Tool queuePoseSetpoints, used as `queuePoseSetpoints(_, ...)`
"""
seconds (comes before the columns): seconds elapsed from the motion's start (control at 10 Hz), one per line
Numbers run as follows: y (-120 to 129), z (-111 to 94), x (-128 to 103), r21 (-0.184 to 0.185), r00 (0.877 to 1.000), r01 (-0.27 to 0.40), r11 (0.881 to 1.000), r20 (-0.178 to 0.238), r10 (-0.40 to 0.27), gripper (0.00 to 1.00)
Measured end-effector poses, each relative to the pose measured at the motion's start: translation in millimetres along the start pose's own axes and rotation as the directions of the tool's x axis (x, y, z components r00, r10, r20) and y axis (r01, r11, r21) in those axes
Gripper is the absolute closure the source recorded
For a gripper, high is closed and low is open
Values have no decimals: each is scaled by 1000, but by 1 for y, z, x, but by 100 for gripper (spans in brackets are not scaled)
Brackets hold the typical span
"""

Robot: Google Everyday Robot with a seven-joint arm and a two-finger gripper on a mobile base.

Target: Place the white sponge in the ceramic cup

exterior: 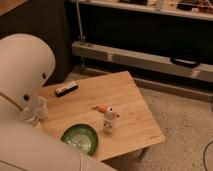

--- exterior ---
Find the black handle on rail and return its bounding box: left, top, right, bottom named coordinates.
left=170, top=58, right=201, bottom=68

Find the black cable on floor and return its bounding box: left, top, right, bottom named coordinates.
left=202, top=140, right=213, bottom=171

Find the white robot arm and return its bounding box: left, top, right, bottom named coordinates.
left=0, top=34, right=115, bottom=171

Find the white ceramic cup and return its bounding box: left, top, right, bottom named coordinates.
left=20, top=96, right=48, bottom=126

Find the small white patterned bottle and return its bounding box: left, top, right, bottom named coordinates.
left=103, top=107, right=116, bottom=134

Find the green bowl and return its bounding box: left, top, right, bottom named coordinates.
left=61, top=124, right=99, bottom=156

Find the wooden table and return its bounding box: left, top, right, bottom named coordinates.
left=40, top=71, right=165, bottom=161

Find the grey metal rail beam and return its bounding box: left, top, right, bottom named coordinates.
left=71, top=41, right=213, bottom=82

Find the vertical metal pole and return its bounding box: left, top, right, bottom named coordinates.
left=75, top=0, right=85, bottom=45

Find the orange carrot toy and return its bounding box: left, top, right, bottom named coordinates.
left=92, top=105, right=120, bottom=117

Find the upper wooden shelf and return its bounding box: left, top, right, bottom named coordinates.
left=78, top=0, right=213, bottom=21

